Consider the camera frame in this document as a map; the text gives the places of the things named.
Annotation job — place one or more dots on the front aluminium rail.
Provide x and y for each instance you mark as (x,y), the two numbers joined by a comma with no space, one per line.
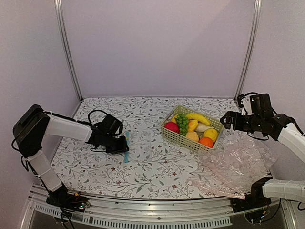
(122,213)

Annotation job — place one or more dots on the clear zip top bag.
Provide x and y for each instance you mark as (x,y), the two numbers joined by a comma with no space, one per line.
(144,147)

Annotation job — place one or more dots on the left aluminium frame post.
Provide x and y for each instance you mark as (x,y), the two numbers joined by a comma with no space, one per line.
(66,48)

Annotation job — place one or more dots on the aluminium frame post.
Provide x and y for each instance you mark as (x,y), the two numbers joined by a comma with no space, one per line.
(66,48)
(250,47)

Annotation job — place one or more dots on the yellow banana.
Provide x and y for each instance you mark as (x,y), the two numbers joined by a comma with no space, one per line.
(199,118)

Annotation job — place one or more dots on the yellow lemon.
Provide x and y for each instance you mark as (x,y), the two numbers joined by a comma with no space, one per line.
(212,134)

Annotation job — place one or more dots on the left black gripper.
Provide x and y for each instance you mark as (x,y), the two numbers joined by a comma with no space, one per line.
(122,148)

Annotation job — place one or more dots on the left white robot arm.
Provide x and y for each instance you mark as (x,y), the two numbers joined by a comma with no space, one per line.
(37,123)

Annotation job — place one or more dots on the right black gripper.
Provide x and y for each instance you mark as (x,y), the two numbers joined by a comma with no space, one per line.
(229,115)

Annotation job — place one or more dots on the green grape bunch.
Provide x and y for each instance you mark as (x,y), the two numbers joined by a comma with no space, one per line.
(182,122)

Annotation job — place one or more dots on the red apple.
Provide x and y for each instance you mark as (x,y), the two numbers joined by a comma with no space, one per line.
(172,127)

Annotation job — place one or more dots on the floral table cloth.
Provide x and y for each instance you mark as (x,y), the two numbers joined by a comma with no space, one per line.
(156,168)

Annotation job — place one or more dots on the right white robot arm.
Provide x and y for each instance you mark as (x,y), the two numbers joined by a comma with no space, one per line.
(289,145)

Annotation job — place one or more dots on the yellow mango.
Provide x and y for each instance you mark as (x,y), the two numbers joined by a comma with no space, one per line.
(192,135)

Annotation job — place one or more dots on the right aluminium frame post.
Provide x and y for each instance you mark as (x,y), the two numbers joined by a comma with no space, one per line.
(250,47)

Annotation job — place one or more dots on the crumpled clear plastic sheet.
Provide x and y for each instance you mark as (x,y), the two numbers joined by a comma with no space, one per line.
(235,166)

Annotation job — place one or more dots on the orange fruit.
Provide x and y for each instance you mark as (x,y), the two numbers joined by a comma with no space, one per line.
(206,141)

